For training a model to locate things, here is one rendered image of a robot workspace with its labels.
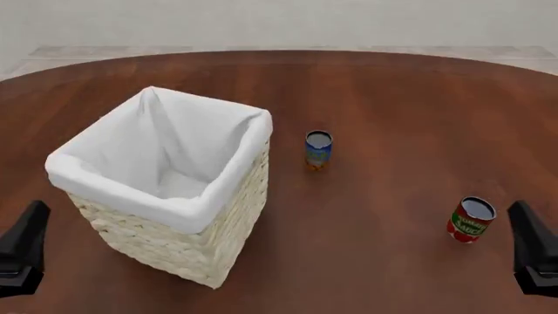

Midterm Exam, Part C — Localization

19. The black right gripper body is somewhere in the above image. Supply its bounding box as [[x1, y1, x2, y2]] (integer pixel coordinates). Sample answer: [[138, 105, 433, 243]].
[[514, 261, 558, 296]]

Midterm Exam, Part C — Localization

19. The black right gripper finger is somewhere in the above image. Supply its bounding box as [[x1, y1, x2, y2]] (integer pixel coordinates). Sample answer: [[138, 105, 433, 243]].
[[507, 200, 558, 273]]

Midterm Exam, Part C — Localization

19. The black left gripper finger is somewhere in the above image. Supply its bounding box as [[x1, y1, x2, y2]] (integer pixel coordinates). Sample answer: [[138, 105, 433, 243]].
[[0, 199, 51, 273]]

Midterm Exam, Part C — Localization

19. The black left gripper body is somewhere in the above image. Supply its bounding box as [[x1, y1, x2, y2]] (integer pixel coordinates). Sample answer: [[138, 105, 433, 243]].
[[0, 253, 45, 296]]

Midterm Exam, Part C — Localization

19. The red tomato sauce tin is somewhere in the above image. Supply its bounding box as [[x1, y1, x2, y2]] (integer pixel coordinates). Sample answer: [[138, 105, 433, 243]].
[[446, 195, 498, 245]]

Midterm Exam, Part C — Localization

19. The white wicker basket with liner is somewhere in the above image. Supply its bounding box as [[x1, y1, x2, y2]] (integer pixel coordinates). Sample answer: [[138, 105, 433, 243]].
[[44, 85, 274, 290]]

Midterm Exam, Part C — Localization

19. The blue and orange tin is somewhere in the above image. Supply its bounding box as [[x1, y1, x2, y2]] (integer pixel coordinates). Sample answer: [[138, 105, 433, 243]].
[[303, 129, 335, 173]]

